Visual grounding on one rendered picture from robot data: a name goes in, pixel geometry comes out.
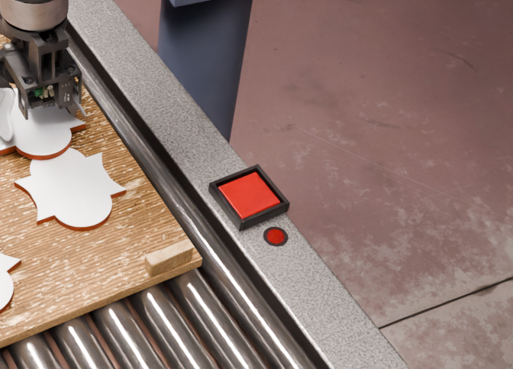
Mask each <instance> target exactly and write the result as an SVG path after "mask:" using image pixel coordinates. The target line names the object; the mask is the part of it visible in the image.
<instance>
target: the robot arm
mask: <svg viewBox="0 0 513 369"><path fill-rule="evenodd" d="M68 10H69V0H0V34H2V35H3V36H5V37H7V38H8V39H10V40H11V41H10V42H8V43H5V44H2V49H1V50H0V135H1V136H2V138H3V139H4V140H5V141H10V140H11V137H12V135H13V127H12V123H11V111H12V109H13V106H14V103H15V96H16V93H15V91H14V90H13V88H12V86H11V85H10V84H9V83H12V84H15V86H16V88H17V90H18V107H19V109H20V111H21V113H22V115H23V116H24V118H25V120H28V109H29V108H31V109H35V108H36V107H39V106H43V107H44V108H48V107H51V106H55V103H56V106H57V107H58V109H62V108H66V109H67V111H68V113H70V114H71V115H72V116H74V117H75V116H76V113H77V109H79V110H80V111H81V113H82V114H83V115H84V116H85V117H86V113H85V111H84V109H83V108H82V106H81V105H80V104H81V103H82V72H81V70H80V68H79V67H78V66H77V64H76V62H75V60H74V59H73V57H72V56H71V54H70V53H69V51H68V50H67V48H68V47H69V38H68V37H67V36H66V34H65V32H64V30H65V28H66V25H67V14H68ZM75 77H76V78H77V79H78V85H77V83H76V81H75ZM21 99H23V101H24V105H23V104H22V102H21Z"/></svg>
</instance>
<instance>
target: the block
mask: <svg viewBox="0 0 513 369"><path fill-rule="evenodd" d="M192 252H193V245H192V243H191V241H190V240H189V239H186V240H183V241H180V242H178V243H175V244H172V245H170V246H169V247H167V248H164V249H163V250H161V251H157V252H154V253H152V254H147V255H145V258H144V267H145V270H146V272H147V273H148V275H149V276H150V277H152V276H155V275H157V274H160V273H162V272H163V271H165V270H168V269H171V268H174V267H178V266H179V265H181V264H184V263H186V262H188V261H190V260H191V259H192Z"/></svg>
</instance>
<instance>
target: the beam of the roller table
mask: <svg viewBox="0 0 513 369"><path fill-rule="evenodd" d="M65 29H66V31H67V32H68V33H69V35H70V36H71V38H72V39H73V40H74V41H75V43H76V44H77V46H78V47H79V49H80V50H81V51H82V52H83V53H84V55H85V56H86V58H87V59H88V60H89V62H90V63H91V64H92V66H93V67H94V68H95V70H96V71H97V73H98V74H99V75H100V77H101V78H102V79H103V80H104V82H105V83H106V85H107V86H108V88H109V89H110V90H111V91H112V93H113V94H114V95H115V97H116V98H117V100H118V101H119V102H120V103H121V105H122V106H123V107H124V109H125V110H126V112H127V113H128V114H129V115H130V117H131V118H132V120H133V121H134V123H135V124H136V125H137V127H138V128H139V129H140V130H141V132H142V133H143V134H144V136H145V137H146V139H147V140H148V141H149V142H150V144H151V145H152V147H153V148H154V150H155V151H156V152H157V153H158V154H159V156H160V157H161V159H162V160H163V162H164V163H165V164H166V165H167V166H168V168H169V169H170V171H171V172H172V174H173V175H174V177H175V178H176V179H177V180H178V181H179V183H180V184H181V186H182V187H183V189H184V190H185V191H186V192H187V193H188V195H189V196H190V198H191V199H192V201H193V202H194V203H195V204H196V206H197V207H198V209H199V210H200V211H201V213H202V214H203V216H204V217H205V218H206V219H207V220H208V222H209V223H210V225H211V226H212V228H213V229H214V230H215V231H216V233H217V234H218V236H219V237H220V238H221V240H222V241H223V242H224V243H225V245H226V246H227V248H228V249H229V251H230V252H231V253H232V254H233V256H234V257H235V258H236V260H237V261H238V263H239V264H240V265H241V266H242V268H243V269H244V270H245V272H246V273H247V275H248V276H249V278H250V279H251V280H252V281H253V283H254V284H255V285H256V287H257V288H258V290H259V291H260V292H261V293H262V294H263V296H264V297H265V299H266V300H267V302H268V303H269V304H270V305H271V307H272V308H273V310H274V311H275V312H276V314H277V315H278V317H279V318H280V319H281V320H282V322H283V323H284V324H285V326H286V327H287V329H288V330H289V331H290V332H291V334H292V335H293V337H294V338H295V340H296V341H297V342H298V343H299V344H300V346H301V347H302V349H303V350H304V351H305V353H306V354H307V356H308V357H309V358H310V359H311V361H312V362H313V364H314V365H315V367H316V368H317V369H411V368H410V367H409V366H408V365H407V364H406V362H405V361H404V360H403V358H402V357H401V356H400V354H399V353H398V352H397V351H396V350H395V349H394V348H393V346H392V345H391V344H390V342H389V341H388V340H387V338H386V337H385V336H384V334H382V333H381V331H380V330H379V329H378V327H377V326H376V325H375V324H374V322H373V321H372V320H371V318H370V317H369V316H368V315H367V314H366V313H365V311H364V310H363V309H362V307H361V306H360V305H359V304H358V302H357V301H356V300H355V299H354V298H353V297H352V295H351V294H350V293H349V291H348V290H347V289H346V287H345V286H344V285H343V284H342V283H341V282H340V281H339V279H338V278H337V277H336V275H335V274H334V273H333V271H332V270H331V269H330V268H329V266H328V265H326V263H325V262H324V261H323V259H322V258H321V257H320V255H319V254H318V253H317V251H316V250H315V249H314V248H313V247H312V246H311V244H310V243H309V242H308V241H307V239H306V238H305V237H304V235H303V234H302V233H301V232H300V231H299V230H298V228H297V227H296V226H295V224H294V223H293V222H292V221H291V219H290V218H289V217H288V216H287V214H285V213H282V214H280V215H278V216H275V217H273V218H270V219H268V220H266V221H264V222H261V223H259V224H257V225H254V226H252V227H249V228H246V229H244V230H242V231H238V230H237V229H236V227H235V226H234V225H233V223H232V222H231V220H230V219H229V218H228V217H227V216H226V214H225V213H224V211H223V210H222V209H221V207H220V206H219V205H218V204H217V203H216V201H215V200H214V198H213V197H212V196H211V194H210V193H209V191H208V186H209V183H210V182H213V181H215V180H218V179H220V178H222V177H225V176H228V175H231V174H232V173H236V172H238V171H241V170H244V169H246V168H248V166H247V165H246V164H245V163H244V161H243V160H242V159H241V158H240V156H239V155H238V154H237V152H236V151H235V150H234V149H233V148H232V146H231V145H230V144H229V143H228V142H227V140H226V139H225V138H224V136H223V135H222V134H221V132H220V131H219V130H218V129H217V128H216V127H215V125H214V124H213V123H212V122H211V120H210V119H209V118H208V116H207V115H206V114H205V113H204V112H203V111H202V109H201V108H200V107H199V106H198V104H197V103H196V102H195V100H194V99H193V98H192V97H191V96H190V94H189V93H188V92H187V91H186V89H185V88H184V87H183V86H182V84H181V83H180V82H179V80H178V79H177V78H176V77H175V76H174V75H173V73H172V72H171V71H170V70H169V68H168V67H167V66H166V64H165V63H164V62H163V61H162V60H161V59H160V57H159V56H158V55H157V53H156V52H155V51H154V50H153V48H152V47H151V46H150V45H149V44H148V43H147V41H146V40H145V39H144V37H143V36H142V35H141V33H140V32H139V31H138V30H137V29H136V28H135V26H134V25H133V24H132V23H131V21H130V20H129V19H128V17H127V16H126V15H125V13H124V12H123V11H122V10H121V9H120V8H119V7H118V5H117V4H116V3H115V1H114V0H69V10H68V14H67V25H66V28H65ZM273 226H274V227H280V228H282V229H284V230H285V231H286V233H287V234H288V237H289V239H288V241H287V242H286V244H284V245H283V246H280V247H274V246H271V245H269V244H267V243H266V242H265V240H264V238H263V233H264V231H265V230H266V229H267V228H269V227H273Z"/></svg>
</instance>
